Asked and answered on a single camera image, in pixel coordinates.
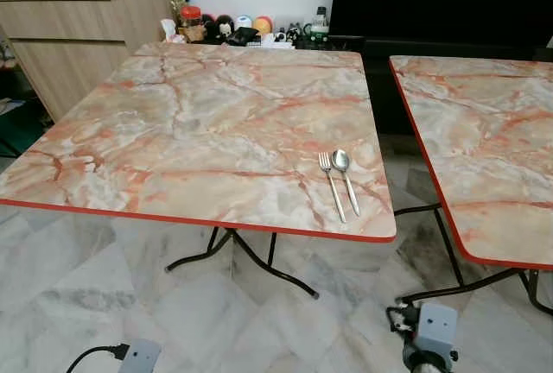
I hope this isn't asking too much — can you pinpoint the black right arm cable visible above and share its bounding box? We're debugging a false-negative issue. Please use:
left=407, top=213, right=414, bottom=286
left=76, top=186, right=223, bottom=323
left=385, top=303, right=421, bottom=337

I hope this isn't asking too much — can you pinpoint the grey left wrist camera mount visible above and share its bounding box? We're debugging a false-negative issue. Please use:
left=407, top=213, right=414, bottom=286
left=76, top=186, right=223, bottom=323
left=116, top=338, right=163, bottom=373

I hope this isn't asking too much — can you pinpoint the silver fork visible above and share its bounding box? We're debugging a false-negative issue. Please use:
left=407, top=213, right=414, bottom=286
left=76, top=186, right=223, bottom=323
left=319, top=152, right=347, bottom=224

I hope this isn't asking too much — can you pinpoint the orange ball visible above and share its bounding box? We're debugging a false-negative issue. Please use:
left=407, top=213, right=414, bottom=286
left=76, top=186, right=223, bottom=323
left=253, top=16, right=274, bottom=36

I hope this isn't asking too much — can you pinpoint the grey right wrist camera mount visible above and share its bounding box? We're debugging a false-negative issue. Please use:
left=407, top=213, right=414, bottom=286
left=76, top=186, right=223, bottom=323
left=405, top=301, right=460, bottom=370

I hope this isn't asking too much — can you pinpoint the silver spoon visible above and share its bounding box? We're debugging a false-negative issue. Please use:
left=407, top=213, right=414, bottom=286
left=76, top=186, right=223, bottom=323
left=332, top=149, right=362, bottom=218

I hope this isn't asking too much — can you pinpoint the small bottle with dark cap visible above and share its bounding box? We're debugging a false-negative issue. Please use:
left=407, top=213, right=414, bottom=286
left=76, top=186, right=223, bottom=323
left=313, top=6, right=331, bottom=42

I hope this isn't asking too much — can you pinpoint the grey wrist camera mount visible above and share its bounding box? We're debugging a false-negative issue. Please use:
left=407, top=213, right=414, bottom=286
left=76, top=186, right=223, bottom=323
left=116, top=338, right=163, bottom=373
left=405, top=301, right=460, bottom=370

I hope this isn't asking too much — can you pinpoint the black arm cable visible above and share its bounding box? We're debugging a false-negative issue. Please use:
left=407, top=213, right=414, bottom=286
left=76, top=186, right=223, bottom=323
left=66, top=344, right=131, bottom=373
left=385, top=303, right=421, bottom=337

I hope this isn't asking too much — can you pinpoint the light wooden cabinet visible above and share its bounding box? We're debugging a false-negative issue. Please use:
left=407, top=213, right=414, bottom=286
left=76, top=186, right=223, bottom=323
left=0, top=0, right=179, bottom=123

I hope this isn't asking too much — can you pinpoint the black plush toy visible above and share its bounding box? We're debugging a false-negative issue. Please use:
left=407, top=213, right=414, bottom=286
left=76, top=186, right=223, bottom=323
left=202, top=14, right=237, bottom=45

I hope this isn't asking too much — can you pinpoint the red lid jar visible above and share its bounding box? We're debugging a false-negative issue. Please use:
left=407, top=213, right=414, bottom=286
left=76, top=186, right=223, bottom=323
left=178, top=5, right=205, bottom=44

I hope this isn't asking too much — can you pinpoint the large marble top folding table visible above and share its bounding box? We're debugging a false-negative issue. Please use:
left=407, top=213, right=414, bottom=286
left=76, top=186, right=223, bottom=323
left=0, top=41, right=397, bottom=300

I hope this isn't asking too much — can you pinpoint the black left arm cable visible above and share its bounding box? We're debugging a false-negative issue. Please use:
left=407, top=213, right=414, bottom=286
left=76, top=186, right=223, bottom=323
left=66, top=344, right=131, bottom=373

